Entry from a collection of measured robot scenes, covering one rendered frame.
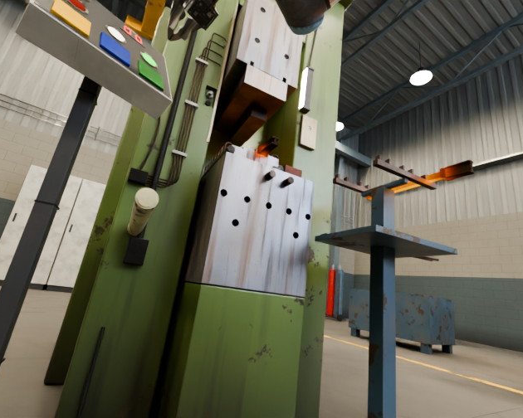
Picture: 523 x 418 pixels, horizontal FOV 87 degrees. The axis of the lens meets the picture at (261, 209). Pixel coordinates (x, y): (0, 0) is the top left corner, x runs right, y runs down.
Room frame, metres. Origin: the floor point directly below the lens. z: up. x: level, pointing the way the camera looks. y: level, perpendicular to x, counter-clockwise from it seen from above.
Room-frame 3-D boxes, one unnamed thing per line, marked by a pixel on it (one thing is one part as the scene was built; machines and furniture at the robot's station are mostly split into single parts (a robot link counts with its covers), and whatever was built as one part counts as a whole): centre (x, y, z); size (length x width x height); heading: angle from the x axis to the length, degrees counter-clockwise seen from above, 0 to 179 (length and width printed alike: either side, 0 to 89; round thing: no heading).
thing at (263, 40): (1.17, 0.10, 1.56); 0.42 x 0.39 x 0.40; 25
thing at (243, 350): (1.19, 0.09, 0.23); 0.56 x 0.38 x 0.47; 25
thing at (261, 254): (1.19, 0.09, 0.69); 0.56 x 0.38 x 0.45; 25
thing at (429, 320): (4.41, -2.31, 0.36); 1.21 x 0.81 x 0.72; 36
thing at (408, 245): (1.01, -0.47, 0.70); 0.40 x 0.30 x 0.02; 114
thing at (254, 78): (1.16, 0.14, 1.32); 0.42 x 0.20 x 0.10; 25
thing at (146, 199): (0.74, 0.33, 0.62); 0.44 x 0.05 x 0.05; 25
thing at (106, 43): (0.57, 0.43, 1.01); 0.07 x 0.05 x 0.07; 140
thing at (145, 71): (0.65, 0.36, 1.01); 0.07 x 0.05 x 0.07; 140
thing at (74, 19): (0.50, 0.49, 1.01); 0.07 x 0.05 x 0.07; 140
